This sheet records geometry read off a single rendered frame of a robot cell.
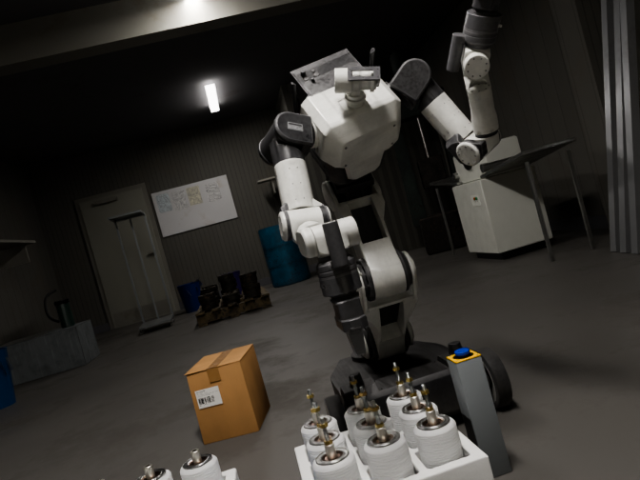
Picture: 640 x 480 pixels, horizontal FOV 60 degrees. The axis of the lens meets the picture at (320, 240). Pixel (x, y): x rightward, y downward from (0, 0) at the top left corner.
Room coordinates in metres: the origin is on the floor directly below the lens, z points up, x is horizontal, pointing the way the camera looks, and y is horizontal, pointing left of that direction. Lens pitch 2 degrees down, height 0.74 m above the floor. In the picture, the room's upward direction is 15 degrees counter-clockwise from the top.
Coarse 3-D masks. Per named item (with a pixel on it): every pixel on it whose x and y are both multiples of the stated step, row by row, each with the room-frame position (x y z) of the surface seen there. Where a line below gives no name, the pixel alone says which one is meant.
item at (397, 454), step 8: (400, 440) 1.19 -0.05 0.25; (368, 448) 1.19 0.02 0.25; (376, 448) 1.18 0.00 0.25; (384, 448) 1.17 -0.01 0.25; (392, 448) 1.17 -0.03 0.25; (400, 448) 1.17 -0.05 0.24; (408, 448) 1.21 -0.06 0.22; (368, 456) 1.19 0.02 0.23; (376, 456) 1.17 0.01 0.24; (384, 456) 1.16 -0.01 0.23; (392, 456) 1.16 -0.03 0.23; (400, 456) 1.17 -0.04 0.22; (408, 456) 1.19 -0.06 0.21; (368, 464) 1.20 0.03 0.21; (376, 464) 1.17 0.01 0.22; (384, 464) 1.16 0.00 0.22; (392, 464) 1.16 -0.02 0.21; (400, 464) 1.17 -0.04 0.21; (408, 464) 1.18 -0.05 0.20; (376, 472) 1.18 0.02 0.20; (384, 472) 1.17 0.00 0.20; (392, 472) 1.16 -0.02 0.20; (400, 472) 1.16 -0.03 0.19; (408, 472) 1.17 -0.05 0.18
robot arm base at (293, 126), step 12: (276, 120) 1.51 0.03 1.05; (288, 120) 1.53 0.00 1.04; (300, 120) 1.55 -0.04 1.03; (276, 132) 1.51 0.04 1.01; (288, 132) 1.51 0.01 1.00; (300, 132) 1.53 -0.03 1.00; (312, 132) 1.56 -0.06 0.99; (300, 144) 1.53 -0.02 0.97; (312, 144) 1.54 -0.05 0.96; (264, 156) 1.61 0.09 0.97
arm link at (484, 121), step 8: (472, 104) 1.55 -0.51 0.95; (480, 104) 1.53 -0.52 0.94; (488, 104) 1.53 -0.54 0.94; (472, 112) 1.56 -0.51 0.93; (480, 112) 1.55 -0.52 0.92; (488, 112) 1.54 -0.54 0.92; (472, 120) 1.58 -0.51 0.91; (480, 120) 1.56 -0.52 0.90; (488, 120) 1.55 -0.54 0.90; (496, 120) 1.57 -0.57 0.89; (472, 128) 1.60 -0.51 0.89; (480, 128) 1.57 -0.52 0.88; (488, 128) 1.56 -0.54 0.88; (496, 128) 1.57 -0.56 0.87; (472, 136) 1.62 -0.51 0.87; (480, 136) 1.59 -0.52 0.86; (488, 136) 1.58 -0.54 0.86; (496, 136) 1.59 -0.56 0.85; (480, 144) 1.57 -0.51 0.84; (488, 144) 1.59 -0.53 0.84; (496, 144) 1.61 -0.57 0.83; (480, 152) 1.59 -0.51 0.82; (488, 152) 1.60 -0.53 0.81; (480, 160) 1.61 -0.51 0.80
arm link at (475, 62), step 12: (456, 36) 1.46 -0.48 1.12; (468, 36) 1.44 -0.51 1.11; (480, 36) 1.42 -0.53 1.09; (492, 36) 1.43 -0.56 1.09; (456, 48) 1.47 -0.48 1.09; (468, 48) 1.47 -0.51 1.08; (480, 48) 1.45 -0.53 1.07; (456, 60) 1.49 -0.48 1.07; (468, 60) 1.44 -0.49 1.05; (480, 60) 1.44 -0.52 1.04; (468, 72) 1.46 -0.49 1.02; (480, 72) 1.46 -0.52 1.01
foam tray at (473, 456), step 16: (400, 432) 1.40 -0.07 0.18; (304, 448) 1.47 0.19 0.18; (352, 448) 1.38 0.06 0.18; (416, 448) 1.29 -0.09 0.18; (464, 448) 1.22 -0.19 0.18; (304, 464) 1.37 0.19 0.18; (416, 464) 1.21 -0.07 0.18; (448, 464) 1.17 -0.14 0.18; (464, 464) 1.15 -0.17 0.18; (480, 464) 1.16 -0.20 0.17
